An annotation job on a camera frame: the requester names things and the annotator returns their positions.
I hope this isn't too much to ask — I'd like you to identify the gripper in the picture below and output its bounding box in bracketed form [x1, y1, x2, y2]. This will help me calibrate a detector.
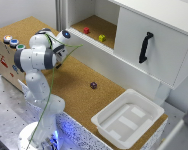
[54, 44, 69, 64]

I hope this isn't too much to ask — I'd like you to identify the white cabinet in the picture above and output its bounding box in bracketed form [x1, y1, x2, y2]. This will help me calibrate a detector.
[55, 0, 188, 108]

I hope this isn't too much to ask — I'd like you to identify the pink block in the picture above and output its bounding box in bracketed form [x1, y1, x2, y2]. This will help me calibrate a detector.
[83, 27, 91, 35]

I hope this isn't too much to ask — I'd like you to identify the green button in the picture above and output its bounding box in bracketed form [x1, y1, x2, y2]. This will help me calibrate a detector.
[15, 43, 26, 52]

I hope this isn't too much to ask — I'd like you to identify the yellow block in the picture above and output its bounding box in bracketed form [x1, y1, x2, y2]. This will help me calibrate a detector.
[98, 34, 107, 43]

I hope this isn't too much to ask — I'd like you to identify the purple block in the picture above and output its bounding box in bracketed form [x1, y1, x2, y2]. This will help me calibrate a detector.
[90, 81, 98, 90]

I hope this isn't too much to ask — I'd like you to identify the blue button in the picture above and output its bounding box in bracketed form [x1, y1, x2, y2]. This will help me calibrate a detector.
[9, 38, 20, 48]

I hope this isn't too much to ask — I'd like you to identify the red button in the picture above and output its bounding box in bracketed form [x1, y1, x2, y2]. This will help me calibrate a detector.
[3, 34, 13, 44]

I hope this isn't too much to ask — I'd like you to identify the white plastic box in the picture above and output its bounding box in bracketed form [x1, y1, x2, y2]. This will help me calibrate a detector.
[90, 88, 166, 150]

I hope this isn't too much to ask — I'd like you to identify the white sliding door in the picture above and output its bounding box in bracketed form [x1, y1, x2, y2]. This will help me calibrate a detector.
[112, 6, 188, 89]

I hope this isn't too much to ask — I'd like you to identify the green cable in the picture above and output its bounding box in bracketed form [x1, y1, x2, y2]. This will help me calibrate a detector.
[25, 33, 84, 150]

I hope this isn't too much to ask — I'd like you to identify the black door handle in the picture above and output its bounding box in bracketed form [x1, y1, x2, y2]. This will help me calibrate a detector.
[138, 31, 154, 65]

